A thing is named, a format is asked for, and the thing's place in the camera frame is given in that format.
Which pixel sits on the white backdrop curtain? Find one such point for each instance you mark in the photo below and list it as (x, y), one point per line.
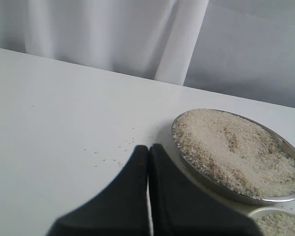
(244, 48)

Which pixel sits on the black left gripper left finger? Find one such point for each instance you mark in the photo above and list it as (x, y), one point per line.
(120, 209)

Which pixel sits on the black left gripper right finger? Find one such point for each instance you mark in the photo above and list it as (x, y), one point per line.
(180, 208)

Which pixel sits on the white bowl of rice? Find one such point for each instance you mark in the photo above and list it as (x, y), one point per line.
(273, 221)

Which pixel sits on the steel plate of rice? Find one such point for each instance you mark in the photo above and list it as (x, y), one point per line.
(235, 156)

